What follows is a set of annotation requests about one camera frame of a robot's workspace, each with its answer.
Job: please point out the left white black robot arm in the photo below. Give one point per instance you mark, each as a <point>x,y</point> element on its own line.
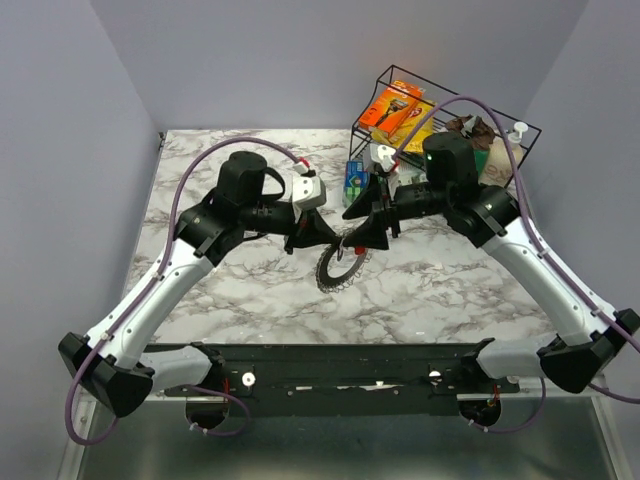
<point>111,362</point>

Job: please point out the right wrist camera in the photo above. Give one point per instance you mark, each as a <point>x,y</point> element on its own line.
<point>378,159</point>

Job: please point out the orange razor box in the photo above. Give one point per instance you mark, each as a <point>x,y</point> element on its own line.
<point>386,114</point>

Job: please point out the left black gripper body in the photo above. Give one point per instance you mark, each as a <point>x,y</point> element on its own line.
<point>299,218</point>

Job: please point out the green brown paper bag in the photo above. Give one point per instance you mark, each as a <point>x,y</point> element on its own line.
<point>478,133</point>

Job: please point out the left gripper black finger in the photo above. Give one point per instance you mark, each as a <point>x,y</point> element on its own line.
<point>329,241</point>
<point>316,226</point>

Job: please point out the small silver key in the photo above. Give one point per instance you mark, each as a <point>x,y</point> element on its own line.
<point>340,250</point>

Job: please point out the yellow chips bag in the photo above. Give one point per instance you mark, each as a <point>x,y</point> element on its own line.
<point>405,128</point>

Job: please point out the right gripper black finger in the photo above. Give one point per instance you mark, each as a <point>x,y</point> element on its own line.
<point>371,234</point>
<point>362,205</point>

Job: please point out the blue green small box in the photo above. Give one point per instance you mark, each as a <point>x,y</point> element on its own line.
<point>356,178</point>

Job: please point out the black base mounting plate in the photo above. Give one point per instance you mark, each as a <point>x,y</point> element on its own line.
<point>350,380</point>

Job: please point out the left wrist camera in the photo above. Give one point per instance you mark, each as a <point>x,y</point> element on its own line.
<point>308,192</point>

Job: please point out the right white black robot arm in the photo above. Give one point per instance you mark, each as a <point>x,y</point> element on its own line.
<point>589,332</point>

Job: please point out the cream pump lotion bottle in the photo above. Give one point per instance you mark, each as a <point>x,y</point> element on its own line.
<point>498,169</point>

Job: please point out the aluminium extrusion rail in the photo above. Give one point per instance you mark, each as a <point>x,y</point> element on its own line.
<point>528,389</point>

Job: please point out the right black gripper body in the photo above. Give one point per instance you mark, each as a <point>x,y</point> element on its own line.
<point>389,206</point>

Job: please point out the green white snack packet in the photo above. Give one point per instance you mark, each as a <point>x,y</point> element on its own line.
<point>411,169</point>

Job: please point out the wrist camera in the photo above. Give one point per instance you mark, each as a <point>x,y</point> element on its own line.
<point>308,192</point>
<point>378,159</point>

